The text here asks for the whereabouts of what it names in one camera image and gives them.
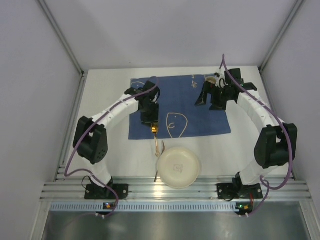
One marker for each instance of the gold metal spoon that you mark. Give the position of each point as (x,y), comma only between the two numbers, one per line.
(155,140)

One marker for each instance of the slotted cable duct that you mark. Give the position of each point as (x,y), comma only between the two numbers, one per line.
(141,207)

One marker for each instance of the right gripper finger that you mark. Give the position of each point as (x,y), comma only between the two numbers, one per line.
(202,99)
(215,107)

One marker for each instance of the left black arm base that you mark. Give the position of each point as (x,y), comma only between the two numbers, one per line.
(95,192)

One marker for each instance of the cream ceramic plate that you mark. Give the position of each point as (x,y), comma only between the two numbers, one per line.
(178,167)

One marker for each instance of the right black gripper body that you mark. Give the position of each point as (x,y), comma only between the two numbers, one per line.
(215,96)

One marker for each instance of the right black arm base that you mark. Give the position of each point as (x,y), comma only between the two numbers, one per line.
(237,190)

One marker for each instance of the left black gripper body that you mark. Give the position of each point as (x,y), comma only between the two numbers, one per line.
(150,120)

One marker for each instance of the blue fish placemat cloth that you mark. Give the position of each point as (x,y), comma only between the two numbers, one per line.
(179,117)

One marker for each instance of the brown fork under plate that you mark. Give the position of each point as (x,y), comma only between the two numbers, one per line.
(163,148)

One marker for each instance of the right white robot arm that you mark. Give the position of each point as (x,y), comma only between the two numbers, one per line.
(277,141)

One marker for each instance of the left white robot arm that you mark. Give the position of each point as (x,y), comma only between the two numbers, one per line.
(90,143)

